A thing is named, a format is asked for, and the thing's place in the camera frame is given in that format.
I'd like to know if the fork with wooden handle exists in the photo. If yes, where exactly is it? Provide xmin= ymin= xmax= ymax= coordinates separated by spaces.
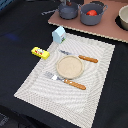
xmin=45 ymin=72 xmax=86 ymax=90

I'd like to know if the knife with wooden handle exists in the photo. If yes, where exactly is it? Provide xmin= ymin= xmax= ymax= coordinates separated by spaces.
xmin=59 ymin=50 xmax=98 ymax=63

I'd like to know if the white woven placemat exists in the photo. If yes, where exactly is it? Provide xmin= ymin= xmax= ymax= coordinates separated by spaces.
xmin=14 ymin=33 xmax=115 ymax=128

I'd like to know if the beige round plate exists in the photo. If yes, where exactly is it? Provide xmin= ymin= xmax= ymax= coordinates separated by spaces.
xmin=56 ymin=55 xmax=84 ymax=79

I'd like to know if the red tomato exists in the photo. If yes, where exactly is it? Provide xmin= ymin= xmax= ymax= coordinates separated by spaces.
xmin=86 ymin=10 xmax=97 ymax=16

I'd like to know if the grey two-handled pot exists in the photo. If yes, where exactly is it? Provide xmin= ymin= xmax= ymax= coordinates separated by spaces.
xmin=80 ymin=3 xmax=108 ymax=26

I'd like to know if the yellow butter box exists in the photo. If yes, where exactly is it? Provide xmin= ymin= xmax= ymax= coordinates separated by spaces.
xmin=31 ymin=47 xmax=50 ymax=60

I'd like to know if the white milk carton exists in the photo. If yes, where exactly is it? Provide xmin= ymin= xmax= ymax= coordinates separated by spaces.
xmin=52 ymin=26 xmax=66 ymax=44

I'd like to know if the beige bowl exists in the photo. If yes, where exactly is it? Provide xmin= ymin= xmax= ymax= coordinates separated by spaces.
xmin=119 ymin=5 xmax=128 ymax=30

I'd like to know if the grey saucepan with handle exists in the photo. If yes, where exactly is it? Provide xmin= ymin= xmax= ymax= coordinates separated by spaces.
xmin=41 ymin=1 xmax=80 ymax=20

